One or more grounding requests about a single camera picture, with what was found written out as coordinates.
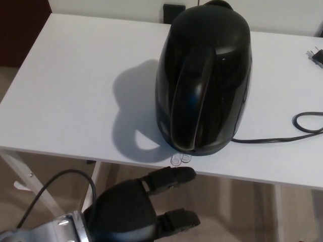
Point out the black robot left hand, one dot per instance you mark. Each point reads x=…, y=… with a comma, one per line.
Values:
x=126, y=211

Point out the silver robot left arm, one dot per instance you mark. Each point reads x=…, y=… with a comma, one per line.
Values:
x=50, y=228

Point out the small black floor object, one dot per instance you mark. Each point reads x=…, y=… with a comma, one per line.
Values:
x=90, y=162

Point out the white hook on table leg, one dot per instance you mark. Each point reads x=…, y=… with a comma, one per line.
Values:
x=20, y=185

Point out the white table with metal legs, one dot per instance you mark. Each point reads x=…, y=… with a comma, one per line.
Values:
x=75, y=88

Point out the black electric kettle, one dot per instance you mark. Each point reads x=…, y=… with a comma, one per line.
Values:
x=214, y=75

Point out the dark brown wooden door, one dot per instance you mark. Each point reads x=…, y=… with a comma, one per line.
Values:
x=20, y=30

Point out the black power plug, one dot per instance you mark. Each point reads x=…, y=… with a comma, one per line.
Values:
x=316, y=56

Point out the clear kettle switch lever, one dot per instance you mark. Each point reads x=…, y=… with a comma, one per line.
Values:
x=180, y=159

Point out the black wall outlet plate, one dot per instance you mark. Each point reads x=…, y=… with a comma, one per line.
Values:
x=172, y=13

